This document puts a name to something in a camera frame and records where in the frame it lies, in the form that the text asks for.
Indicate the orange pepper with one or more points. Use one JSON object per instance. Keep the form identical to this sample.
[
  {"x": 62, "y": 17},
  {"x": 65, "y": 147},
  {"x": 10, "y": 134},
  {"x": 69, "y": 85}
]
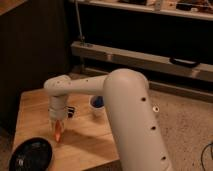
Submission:
[{"x": 58, "y": 131}]

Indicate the white cup blue inside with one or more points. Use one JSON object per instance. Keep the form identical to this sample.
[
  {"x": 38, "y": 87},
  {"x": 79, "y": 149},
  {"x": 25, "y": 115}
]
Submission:
[{"x": 96, "y": 104}]

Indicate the black rectangular block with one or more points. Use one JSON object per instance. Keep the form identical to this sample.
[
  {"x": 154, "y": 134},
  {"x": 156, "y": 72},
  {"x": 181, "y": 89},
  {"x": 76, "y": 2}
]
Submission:
[{"x": 71, "y": 111}]

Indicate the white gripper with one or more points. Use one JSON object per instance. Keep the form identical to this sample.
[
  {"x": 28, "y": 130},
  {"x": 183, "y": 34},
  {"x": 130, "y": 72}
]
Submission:
[{"x": 57, "y": 114}]

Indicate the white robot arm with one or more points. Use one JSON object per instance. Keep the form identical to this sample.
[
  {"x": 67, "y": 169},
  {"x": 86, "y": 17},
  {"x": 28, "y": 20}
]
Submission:
[{"x": 134, "y": 127}]

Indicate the wooden shelf with clutter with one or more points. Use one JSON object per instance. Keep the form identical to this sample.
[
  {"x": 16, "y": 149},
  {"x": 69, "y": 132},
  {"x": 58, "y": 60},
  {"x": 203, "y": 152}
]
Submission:
[{"x": 158, "y": 8}]

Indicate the vertical metal pole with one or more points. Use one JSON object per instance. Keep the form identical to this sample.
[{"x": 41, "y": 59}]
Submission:
[{"x": 81, "y": 37}]

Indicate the black case handle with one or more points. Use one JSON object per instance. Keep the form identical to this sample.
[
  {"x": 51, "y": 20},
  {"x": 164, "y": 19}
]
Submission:
[{"x": 188, "y": 64}]

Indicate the black ceramic bowl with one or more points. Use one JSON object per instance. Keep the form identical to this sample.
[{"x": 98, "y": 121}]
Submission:
[{"x": 34, "y": 154}]

